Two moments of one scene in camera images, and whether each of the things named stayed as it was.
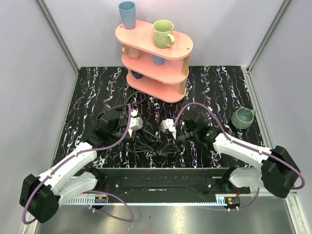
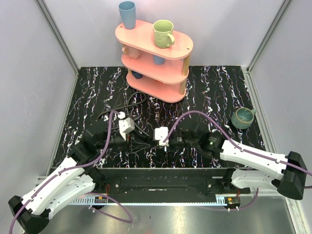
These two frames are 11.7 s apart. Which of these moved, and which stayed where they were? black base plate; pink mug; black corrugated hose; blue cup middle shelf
Moved: black corrugated hose
Stayed: pink mug; black base plate; blue cup middle shelf
